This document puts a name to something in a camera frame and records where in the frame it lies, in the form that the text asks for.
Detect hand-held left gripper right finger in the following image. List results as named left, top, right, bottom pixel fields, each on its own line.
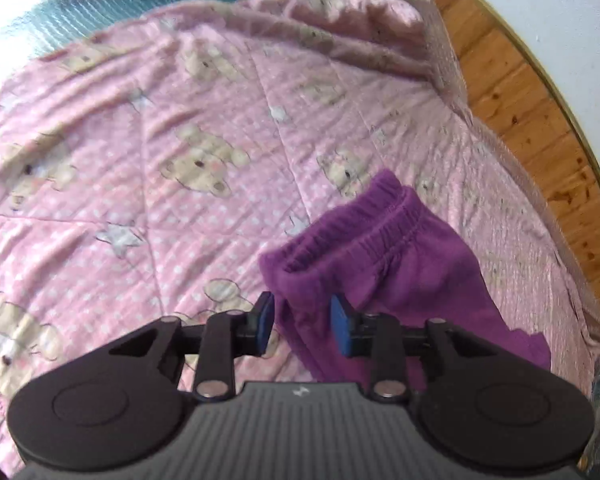
left=330, top=294, right=496, bottom=402

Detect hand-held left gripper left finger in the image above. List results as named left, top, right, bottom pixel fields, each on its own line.
left=107, top=291, right=277, bottom=402

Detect purple pants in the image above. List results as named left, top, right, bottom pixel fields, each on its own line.
left=257, top=170, right=552, bottom=393

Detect pink bear print blanket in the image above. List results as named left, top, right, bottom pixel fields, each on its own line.
left=0, top=0, right=600, bottom=476

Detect wooden headboard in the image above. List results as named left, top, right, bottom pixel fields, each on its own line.
left=414, top=0, right=600, bottom=306

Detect clear bubble wrap sheet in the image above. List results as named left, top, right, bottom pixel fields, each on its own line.
left=0, top=0, right=600, bottom=476

